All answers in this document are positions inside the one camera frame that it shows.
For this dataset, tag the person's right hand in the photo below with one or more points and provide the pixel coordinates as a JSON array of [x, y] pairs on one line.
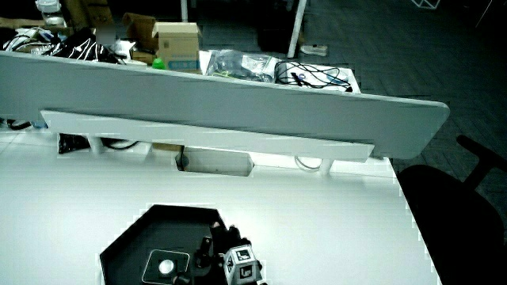
[[237, 257]]

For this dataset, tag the black square speaker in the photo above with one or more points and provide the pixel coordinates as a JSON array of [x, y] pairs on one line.
[[166, 267]]

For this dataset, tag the black hexagonal plate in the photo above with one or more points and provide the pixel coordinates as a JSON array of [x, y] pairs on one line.
[[166, 227]]

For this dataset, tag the white desk shelf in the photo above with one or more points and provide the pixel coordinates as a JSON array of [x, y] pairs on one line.
[[198, 136]]

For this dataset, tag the grey desk divider panel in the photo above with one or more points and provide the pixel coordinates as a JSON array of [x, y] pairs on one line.
[[198, 99]]

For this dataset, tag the clear plastic bag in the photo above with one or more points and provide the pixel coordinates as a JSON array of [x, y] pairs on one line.
[[237, 63]]

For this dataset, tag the black crinkled bag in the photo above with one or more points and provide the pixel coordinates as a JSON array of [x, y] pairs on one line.
[[73, 143]]

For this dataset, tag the green round object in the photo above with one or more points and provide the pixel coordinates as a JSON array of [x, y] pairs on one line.
[[158, 64]]

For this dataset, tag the black office chair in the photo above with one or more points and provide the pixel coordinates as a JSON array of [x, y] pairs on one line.
[[443, 221]]

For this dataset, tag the white tray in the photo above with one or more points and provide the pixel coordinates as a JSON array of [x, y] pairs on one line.
[[352, 79]]

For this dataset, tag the white shoe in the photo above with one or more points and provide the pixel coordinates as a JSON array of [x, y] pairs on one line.
[[315, 50]]

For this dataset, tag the cardboard box with blue label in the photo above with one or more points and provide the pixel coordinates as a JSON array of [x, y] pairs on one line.
[[178, 43]]

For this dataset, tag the white pole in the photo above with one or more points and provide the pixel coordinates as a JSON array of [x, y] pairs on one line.
[[297, 27], [184, 10]]

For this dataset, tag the open brown cardboard box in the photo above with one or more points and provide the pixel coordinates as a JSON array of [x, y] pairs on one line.
[[138, 29]]

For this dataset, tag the black white striped bag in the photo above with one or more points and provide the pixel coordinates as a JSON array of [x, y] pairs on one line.
[[83, 47]]

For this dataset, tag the large brown cardboard box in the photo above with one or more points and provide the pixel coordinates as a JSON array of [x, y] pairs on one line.
[[93, 12]]

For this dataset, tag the clear plastic container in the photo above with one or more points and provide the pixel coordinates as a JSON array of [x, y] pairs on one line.
[[49, 12]]

